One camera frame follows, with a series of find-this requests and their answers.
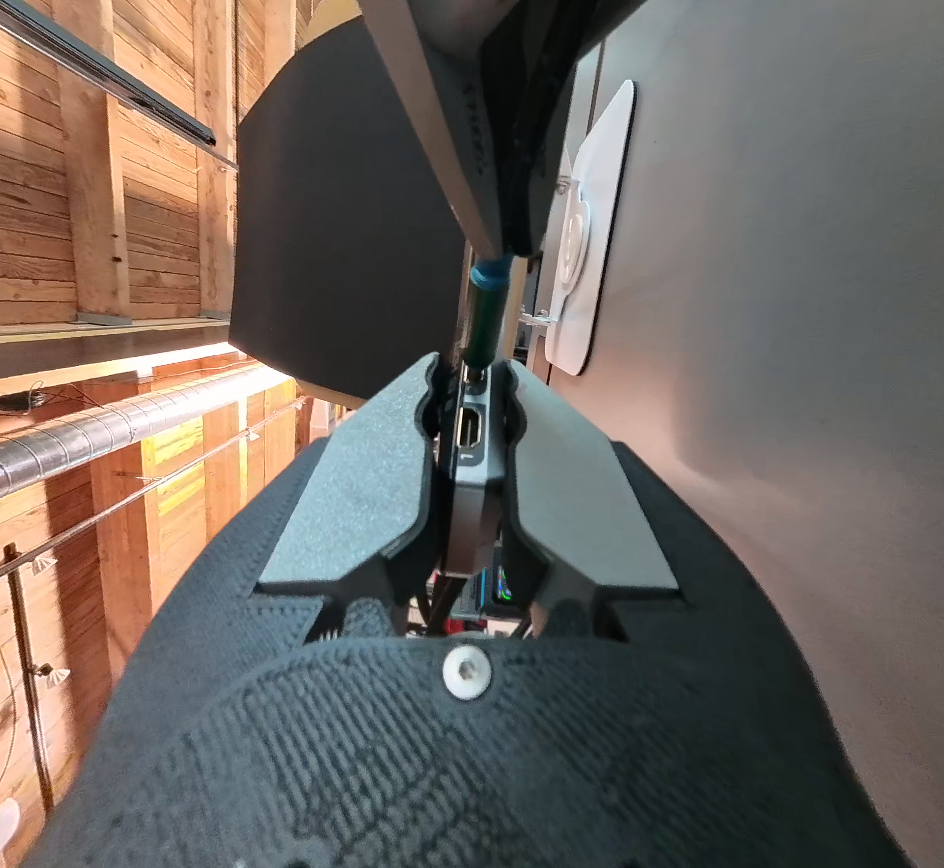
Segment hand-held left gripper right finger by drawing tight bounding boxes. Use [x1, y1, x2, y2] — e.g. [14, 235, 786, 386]
[501, 358, 681, 614]

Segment black switch output cable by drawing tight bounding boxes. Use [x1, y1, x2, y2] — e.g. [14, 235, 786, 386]
[409, 573, 462, 637]

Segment green plug hdmi cable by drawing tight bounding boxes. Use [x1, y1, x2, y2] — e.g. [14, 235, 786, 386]
[457, 255, 513, 371]

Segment monitor with white stand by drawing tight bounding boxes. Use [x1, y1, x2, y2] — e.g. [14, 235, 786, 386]
[227, 0, 480, 408]

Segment grey hdmi switch box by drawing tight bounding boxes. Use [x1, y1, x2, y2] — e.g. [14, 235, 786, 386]
[439, 359, 510, 578]

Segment black ceiling track rail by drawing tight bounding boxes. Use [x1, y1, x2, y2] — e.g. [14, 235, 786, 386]
[0, 0, 218, 146]

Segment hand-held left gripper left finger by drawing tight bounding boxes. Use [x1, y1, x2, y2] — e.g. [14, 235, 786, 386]
[254, 352, 445, 607]

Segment white stand base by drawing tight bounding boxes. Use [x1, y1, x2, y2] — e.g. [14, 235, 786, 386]
[540, 78, 637, 376]

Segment small colourful screen device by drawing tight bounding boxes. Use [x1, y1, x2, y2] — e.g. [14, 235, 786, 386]
[475, 564, 519, 609]

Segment silver ventilation duct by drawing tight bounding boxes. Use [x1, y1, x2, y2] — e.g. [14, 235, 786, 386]
[0, 359, 296, 500]

